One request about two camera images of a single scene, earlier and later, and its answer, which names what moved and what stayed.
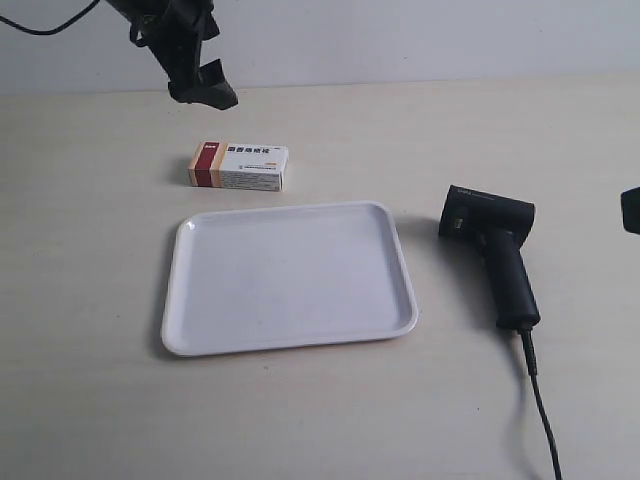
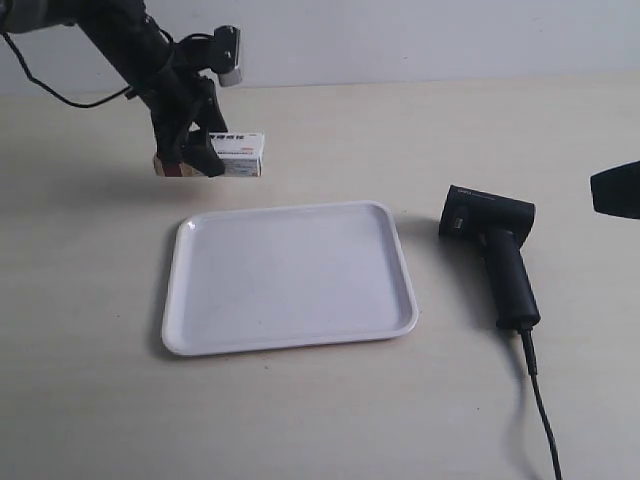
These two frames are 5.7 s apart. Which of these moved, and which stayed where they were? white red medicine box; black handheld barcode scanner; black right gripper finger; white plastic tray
Moved: black right gripper finger; white red medicine box
Stayed: black handheld barcode scanner; white plastic tray
